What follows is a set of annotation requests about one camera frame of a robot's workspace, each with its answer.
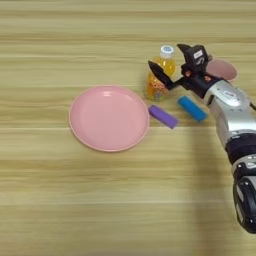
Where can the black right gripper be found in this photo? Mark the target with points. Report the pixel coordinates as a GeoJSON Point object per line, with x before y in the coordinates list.
{"type": "Point", "coordinates": [196, 81]}

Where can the orange juice bottle white cap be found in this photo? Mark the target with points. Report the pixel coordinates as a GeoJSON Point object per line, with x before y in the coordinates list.
{"type": "Point", "coordinates": [166, 63]}

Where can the pink plastic cup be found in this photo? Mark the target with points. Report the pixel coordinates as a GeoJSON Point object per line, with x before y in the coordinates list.
{"type": "Point", "coordinates": [221, 69]}

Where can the pink plastic plate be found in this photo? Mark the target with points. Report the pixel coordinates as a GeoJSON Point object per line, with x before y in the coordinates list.
{"type": "Point", "coordinates": [108, 118]}

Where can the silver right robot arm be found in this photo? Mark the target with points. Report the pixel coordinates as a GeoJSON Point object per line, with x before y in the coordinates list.
{"type": "Point", "coordinates": [236, 120]}

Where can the small black box white label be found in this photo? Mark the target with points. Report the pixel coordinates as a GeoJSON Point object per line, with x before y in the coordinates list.
{"type": "Point", "coordinates": [196, 58]}

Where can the blue rectangular block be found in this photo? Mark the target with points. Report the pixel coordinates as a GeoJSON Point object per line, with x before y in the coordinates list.
{"type": "Point", "coordinates": [192, 108]}

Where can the purple rectangular block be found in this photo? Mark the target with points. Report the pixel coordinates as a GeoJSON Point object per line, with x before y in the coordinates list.
{"type": "Point", "coordinates": [163, 116]}

